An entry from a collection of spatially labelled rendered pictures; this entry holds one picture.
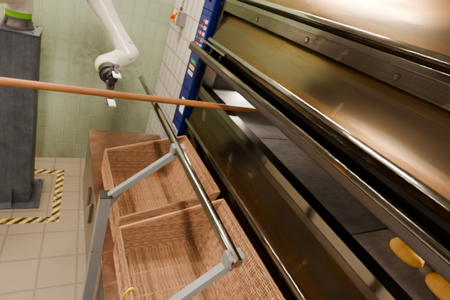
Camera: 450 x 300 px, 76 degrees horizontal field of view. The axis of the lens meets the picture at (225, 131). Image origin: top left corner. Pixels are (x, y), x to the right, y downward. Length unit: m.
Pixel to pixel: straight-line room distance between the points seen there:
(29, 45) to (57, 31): 0.58
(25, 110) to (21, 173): 0.47
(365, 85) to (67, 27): 2.09
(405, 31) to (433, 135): 0.27
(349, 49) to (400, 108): 0.24
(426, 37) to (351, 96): 0.24
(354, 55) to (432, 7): 0.21
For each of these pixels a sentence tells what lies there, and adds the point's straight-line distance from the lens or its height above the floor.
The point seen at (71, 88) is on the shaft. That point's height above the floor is 1.20.
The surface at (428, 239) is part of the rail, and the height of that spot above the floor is 1.42.
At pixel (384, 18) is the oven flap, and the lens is 0.94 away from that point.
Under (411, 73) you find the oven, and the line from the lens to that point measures 0.86.
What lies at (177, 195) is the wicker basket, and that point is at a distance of 1.77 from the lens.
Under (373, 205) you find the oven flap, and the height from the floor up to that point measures 1.40.
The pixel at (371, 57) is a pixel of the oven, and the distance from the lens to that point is 0.93.
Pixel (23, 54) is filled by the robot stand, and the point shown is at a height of 1.08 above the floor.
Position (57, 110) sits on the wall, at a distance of 2.74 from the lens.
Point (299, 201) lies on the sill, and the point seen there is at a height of 1.16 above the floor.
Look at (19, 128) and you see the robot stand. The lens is 2.18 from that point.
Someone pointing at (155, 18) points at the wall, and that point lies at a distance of 2.55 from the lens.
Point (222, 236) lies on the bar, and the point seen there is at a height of 1.17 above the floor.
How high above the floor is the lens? 1.69
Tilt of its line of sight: 24 degrees down
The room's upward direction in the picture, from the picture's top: 20 degrees clockwise
